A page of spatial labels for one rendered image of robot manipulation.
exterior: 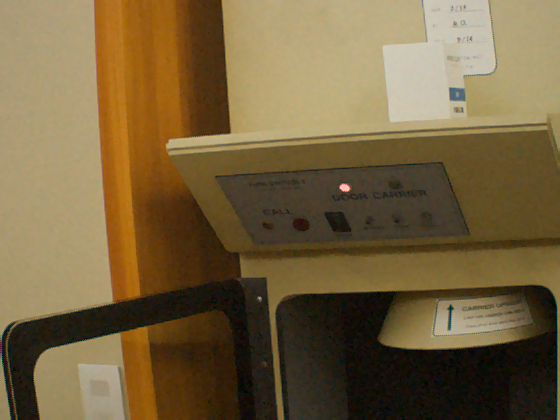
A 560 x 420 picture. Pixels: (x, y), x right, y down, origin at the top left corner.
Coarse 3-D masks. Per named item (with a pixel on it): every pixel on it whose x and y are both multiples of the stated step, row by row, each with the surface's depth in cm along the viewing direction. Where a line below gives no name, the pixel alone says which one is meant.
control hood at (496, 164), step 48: (192, 144) 103; (240, 144) 101; (288, 144) 99; (336, 144) 98; (384, 144) 96; (432, 144) 95; (480, 144) 94; (528, 144) 92; (192, 192) 107; (480, 192) 98; (528, 192) 96; (240, 240) 110; (384, 240) 105; (432, 240) 104; (480, 240) 102
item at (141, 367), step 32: (192, 320) 106; (224, 320) 110; (64, 352) 93; (96, 352) 96; (128, 352) 99; (160, 352) 102; (192, 352) 106; (224, 352) 110; (64, 384) 92; (96, 384) 95; (128, 384) 99; (160, 384) 102; (192, 384) 106; (224, 384) 109; (64, 416) 92; (96, 416) 95; (128, 416) 98; (160, 416) 102; (192, 416) 105; (224, 416) 109
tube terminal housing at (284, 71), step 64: (256, 0) 112; (320, 0) 109; (384, 0) 107; (512, 0) 102; (256, 64) 112; (320, 64) 110; (384, 64) 107; (512, 64) 102; (256, 128) 113; (256, 256) 114; (320, 256) 111; (384, 256) 109; (448, 256) 106; (512, 256) 104
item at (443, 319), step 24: (480, 288) 109; (504, 288) 110; (528, 288) 111; (408, 312) 112; (432, 312) 110; (456, 312) 109; (480, 312) 108; (504, 312) 109; (528, 312) 110; (552, 312) 113; (384, 336) 114; (408, 336) 111; (432, 336) 109; (456, 336) 108; (480, 336) 108; (504, 336) 108; (528, 336) 109
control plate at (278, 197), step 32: (224, 192) 106; (256, 192) 105; (288, 192) 104; (320, 192) 103; (352, 192) 102; (384, 192) 101; (416, 192) 100; (448, 192) 99; (256, 224) 108; (288, 224) 107; (320, 224) 106; (352, 224) 105; (384, 224) 104; (416, 224) 103; (448, 224) 102
